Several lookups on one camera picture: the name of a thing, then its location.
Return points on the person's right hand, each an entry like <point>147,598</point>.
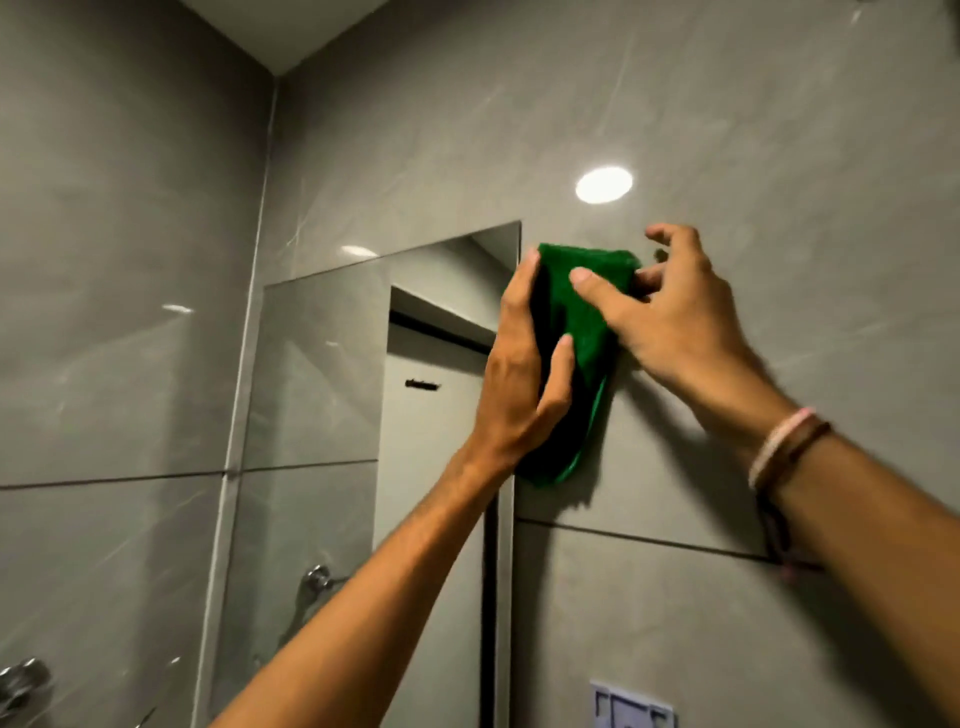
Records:
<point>682,322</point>

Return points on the person's left hand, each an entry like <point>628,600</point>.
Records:
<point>510,390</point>

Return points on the person's right thumb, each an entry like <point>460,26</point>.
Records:
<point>600,292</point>

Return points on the person's left thumb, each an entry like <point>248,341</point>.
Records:
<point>559,379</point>

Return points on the green cleaning cloth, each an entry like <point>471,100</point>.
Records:
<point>577,330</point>

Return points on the person's left forearm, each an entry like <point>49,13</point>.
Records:
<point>375,600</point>

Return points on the person's right forearm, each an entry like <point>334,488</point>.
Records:
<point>885,547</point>

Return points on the frameless wall mirror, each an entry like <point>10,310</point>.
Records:
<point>322,420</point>

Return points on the white wall switch plate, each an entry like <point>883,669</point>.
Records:
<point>630,709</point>

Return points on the chrome wall tap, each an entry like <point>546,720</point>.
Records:
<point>19,684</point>

